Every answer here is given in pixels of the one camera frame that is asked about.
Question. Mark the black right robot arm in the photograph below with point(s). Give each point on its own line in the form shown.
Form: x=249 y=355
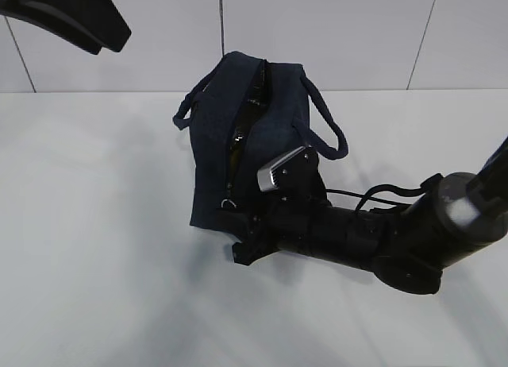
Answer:
x=407 y=246

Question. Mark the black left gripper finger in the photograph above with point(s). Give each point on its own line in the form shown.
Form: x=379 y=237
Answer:
x=59 y=28
x=98 y=19

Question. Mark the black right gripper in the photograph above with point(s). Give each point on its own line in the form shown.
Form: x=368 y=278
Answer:
x=264 y=226

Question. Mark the navy blue lunch bag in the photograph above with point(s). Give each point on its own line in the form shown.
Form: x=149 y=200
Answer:
x=244 y=113

